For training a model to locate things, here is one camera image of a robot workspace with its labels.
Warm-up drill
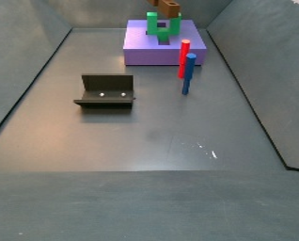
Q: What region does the blue cylinder peg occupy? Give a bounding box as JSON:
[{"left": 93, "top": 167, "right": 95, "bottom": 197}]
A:
[{"left": 181, "top": 53, "right": 196, "bottom": 95}]

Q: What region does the purple board with slot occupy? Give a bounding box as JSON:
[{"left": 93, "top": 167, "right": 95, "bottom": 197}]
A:
[{"left": 123, "top": 20, "right": 207, "bottom": 66}]

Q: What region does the red cylinder peg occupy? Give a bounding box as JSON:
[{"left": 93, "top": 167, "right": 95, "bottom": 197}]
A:
[{"left": 179, "top": 39, "right": 191, "bottom": 78}]

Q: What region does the brown T-shaped block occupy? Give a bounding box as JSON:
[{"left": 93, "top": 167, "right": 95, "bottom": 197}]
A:
[{"left": 147, "top": 0, "right": 181, "bottom": 18}]

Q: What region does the green U-shaped block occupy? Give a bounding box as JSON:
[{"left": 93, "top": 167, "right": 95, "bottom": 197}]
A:
[{"left": 145, "top": 12, "right": 181, "bottom": 42}]

